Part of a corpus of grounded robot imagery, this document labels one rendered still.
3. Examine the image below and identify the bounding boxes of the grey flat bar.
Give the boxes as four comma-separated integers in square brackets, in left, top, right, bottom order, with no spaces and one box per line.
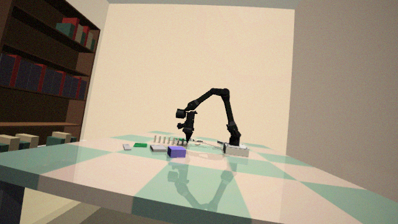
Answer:
[123,144,131,150]

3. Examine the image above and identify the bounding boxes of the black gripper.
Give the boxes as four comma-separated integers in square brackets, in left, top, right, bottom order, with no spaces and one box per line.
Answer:
[182,119,194,142]

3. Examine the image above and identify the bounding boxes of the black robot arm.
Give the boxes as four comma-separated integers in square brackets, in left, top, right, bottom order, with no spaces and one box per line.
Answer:
[175,88,241,146]

